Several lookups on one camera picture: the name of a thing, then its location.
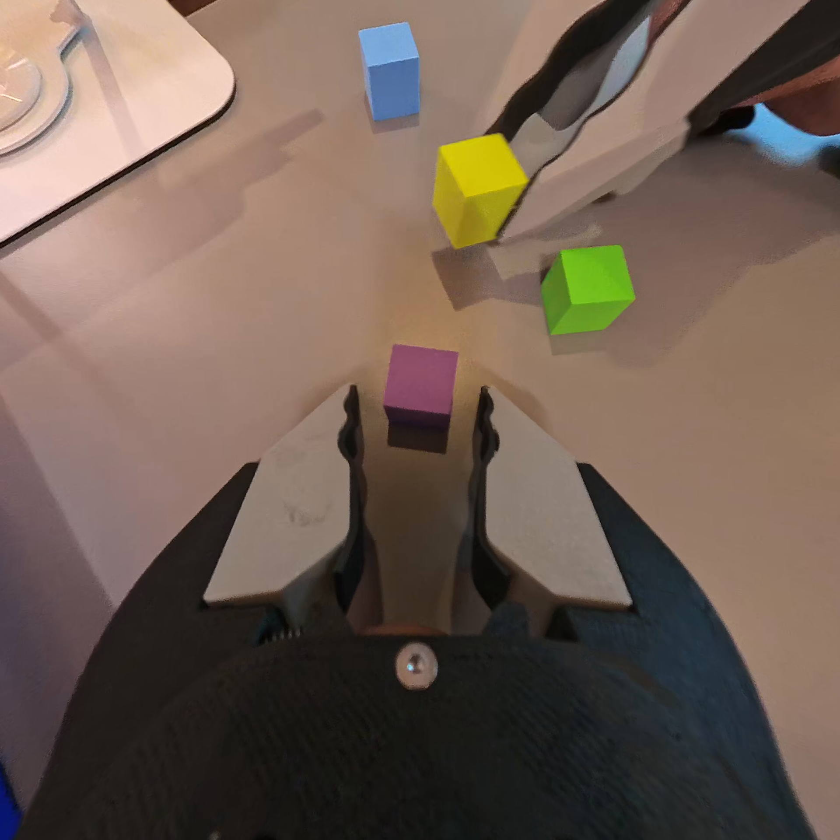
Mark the purple foam cube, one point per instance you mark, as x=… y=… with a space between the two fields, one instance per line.
x=420 y=387

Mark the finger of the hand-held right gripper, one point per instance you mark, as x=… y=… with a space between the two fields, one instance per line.
x=568 y=49
x=623 y=131

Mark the blue foam cube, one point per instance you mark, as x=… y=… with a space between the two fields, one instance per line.
x=390 y=72

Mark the white document stand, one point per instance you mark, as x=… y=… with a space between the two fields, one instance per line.
x=131 y=85

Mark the person's right hand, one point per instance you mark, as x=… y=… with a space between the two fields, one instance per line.
x=807 y=108

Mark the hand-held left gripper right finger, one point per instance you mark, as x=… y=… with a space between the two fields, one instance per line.
x=548 y=531

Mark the green foam cube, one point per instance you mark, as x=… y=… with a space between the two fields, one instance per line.
x=587 y=289

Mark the blue plastic bin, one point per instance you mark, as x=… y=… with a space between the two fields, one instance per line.
x=8 y=797

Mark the yellow foam cube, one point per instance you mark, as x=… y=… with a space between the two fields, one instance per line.
x=479 y=190

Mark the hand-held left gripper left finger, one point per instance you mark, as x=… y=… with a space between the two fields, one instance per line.
x=289 y=518

